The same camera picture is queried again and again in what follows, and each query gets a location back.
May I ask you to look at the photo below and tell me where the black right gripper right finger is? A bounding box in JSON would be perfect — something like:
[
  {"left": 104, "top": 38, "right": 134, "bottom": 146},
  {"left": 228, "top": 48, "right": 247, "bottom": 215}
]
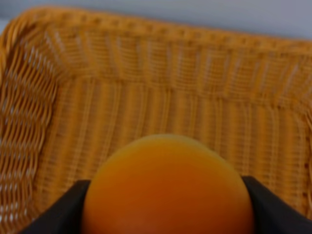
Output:
[{"left": 242, "top": 176, "right": 312, "bottom": 234}]

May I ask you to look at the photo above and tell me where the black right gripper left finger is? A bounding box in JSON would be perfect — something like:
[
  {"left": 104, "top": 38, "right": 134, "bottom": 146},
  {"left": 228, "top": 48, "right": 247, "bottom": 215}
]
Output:
[{"left": 20, "top": 180, "right": 90, "bottom": 234}]

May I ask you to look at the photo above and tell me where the red yellow peach fruit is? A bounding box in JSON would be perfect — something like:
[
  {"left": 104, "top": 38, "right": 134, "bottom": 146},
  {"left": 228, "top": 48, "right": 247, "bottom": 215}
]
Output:
[{"left": 81, "top": 135, "right": 255, "bottom": 234}]

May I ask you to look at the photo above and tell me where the light orange wicker basket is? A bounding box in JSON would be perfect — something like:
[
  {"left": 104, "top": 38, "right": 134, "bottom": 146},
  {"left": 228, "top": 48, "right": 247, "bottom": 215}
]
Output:
[{"left": 0, "top": 7, "right": 312, "bottom": 234}]

